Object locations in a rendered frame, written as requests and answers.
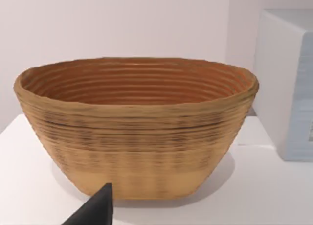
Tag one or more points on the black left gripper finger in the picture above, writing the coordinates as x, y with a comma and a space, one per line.
100, 208

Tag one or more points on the brown woven basket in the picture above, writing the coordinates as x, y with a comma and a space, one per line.
137, 117

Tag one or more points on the pale microwave oven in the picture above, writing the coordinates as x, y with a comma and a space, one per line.
288, 88

